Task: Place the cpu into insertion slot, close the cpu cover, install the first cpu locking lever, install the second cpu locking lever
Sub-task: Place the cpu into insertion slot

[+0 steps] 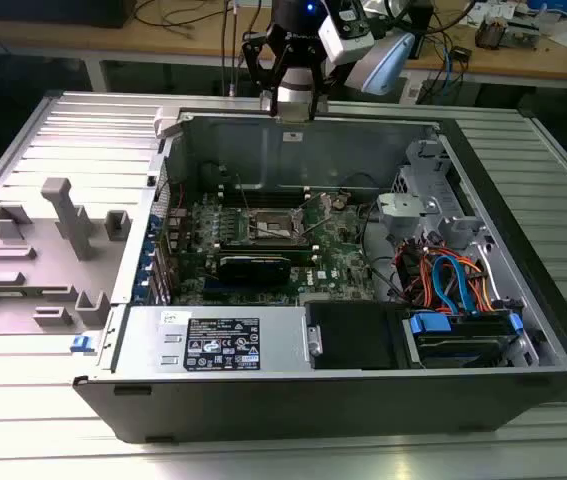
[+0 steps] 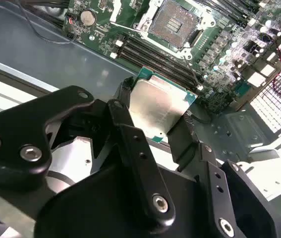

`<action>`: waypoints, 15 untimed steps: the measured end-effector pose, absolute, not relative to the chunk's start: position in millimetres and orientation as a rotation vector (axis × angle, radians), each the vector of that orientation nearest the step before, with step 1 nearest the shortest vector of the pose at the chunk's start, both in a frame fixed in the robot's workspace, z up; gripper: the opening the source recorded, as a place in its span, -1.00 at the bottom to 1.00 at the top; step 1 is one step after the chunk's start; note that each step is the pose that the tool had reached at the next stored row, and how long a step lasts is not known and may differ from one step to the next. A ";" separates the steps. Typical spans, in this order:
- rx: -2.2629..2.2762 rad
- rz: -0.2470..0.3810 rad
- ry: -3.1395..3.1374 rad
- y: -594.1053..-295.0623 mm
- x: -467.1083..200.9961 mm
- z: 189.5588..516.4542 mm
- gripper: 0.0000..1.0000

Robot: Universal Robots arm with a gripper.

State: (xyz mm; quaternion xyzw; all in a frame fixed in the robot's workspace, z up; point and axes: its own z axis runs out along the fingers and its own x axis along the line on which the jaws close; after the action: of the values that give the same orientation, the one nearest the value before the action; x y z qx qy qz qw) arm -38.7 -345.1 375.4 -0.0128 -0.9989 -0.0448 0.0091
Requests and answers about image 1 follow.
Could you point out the grey electronic device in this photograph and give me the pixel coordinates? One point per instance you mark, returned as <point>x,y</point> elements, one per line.
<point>523,32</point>

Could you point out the copper coil transformer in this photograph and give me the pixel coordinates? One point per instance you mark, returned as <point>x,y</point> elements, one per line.
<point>490,32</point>

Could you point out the silver metal drive cage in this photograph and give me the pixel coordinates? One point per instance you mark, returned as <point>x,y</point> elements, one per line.
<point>430,165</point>

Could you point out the black graphics card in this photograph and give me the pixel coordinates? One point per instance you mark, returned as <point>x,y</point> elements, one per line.
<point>253,270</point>

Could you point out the black RAM slot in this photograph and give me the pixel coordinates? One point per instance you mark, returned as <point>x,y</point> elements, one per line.
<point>283,197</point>

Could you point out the large black box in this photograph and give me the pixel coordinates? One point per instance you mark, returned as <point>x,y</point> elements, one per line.
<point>63,12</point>

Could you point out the hard disk in blue carrier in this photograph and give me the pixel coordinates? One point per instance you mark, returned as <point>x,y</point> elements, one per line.
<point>463,350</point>

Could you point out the round coin battery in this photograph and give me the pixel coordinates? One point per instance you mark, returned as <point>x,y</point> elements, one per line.
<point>340,202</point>

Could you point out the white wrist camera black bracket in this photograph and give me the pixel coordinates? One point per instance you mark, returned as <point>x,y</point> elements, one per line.
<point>343,45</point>

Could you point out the tall black box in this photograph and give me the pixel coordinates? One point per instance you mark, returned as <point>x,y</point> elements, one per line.
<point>423,30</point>

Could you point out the silver power supply with label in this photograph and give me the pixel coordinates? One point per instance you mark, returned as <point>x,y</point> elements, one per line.
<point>143,340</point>

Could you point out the CPU socket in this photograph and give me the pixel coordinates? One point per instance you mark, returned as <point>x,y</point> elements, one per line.
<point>273,230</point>

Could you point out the grey plastic parts rack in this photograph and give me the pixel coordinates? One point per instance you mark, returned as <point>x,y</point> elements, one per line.
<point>48,270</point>

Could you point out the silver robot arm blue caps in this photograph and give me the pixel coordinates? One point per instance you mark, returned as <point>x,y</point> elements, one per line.
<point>388,60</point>

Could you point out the wooden desk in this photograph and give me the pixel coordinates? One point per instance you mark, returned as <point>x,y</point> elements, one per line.
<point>513,65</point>

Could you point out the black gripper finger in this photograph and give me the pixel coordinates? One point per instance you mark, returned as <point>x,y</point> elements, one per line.
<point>258,60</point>
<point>320,75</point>

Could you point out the black PC case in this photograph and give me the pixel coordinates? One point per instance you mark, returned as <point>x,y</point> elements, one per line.
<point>288,410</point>

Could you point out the small black box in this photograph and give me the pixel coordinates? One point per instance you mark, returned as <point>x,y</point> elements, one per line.
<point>461,53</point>

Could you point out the blue plastic case latch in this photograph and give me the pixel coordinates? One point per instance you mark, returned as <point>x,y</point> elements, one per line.
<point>80,344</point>

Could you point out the green motherboard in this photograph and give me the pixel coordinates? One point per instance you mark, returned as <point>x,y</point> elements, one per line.
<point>333,265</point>

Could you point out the silver metal bracket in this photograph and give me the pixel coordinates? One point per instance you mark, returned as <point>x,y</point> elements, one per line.
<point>400,210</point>

